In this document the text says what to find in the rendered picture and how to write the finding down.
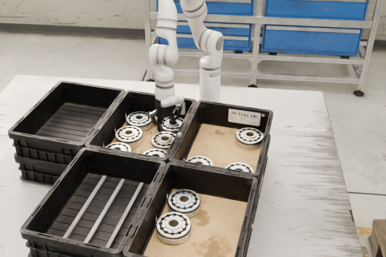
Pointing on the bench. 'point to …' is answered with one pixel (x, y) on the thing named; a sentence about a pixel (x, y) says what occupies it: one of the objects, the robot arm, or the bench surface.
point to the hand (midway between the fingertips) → (166, 127)
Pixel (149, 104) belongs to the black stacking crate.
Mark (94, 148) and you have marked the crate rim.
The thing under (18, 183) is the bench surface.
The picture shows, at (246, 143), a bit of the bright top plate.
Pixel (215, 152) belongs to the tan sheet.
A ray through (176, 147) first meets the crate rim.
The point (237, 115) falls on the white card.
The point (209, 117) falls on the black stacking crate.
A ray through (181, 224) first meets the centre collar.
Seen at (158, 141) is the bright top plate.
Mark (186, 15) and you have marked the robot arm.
